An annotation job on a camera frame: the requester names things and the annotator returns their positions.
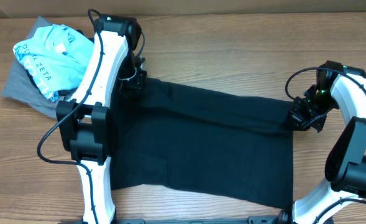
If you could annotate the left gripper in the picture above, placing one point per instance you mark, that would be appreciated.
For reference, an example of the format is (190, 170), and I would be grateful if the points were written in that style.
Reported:
(138, 84)

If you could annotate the light blue printed t-shirt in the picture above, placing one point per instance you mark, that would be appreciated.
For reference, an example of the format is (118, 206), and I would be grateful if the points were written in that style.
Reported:
(52, 59)

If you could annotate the black t-shirt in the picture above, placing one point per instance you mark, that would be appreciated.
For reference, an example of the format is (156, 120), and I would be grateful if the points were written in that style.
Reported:
(198, 140)

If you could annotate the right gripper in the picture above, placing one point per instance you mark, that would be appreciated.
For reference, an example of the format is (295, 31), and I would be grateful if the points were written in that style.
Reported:
(297, 117)

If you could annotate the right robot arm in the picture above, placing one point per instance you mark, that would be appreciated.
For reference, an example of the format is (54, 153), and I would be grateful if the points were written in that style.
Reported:
(343, 88)

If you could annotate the black folded garment in pile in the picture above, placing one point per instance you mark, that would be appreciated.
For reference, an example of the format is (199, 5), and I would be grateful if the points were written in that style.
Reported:
(80, 32)

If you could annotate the cardboard backdrop board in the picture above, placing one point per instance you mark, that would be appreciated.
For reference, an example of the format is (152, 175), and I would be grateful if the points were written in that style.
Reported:
(67, 8)

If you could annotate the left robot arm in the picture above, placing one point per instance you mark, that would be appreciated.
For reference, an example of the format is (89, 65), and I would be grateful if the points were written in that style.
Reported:
(85, 119)

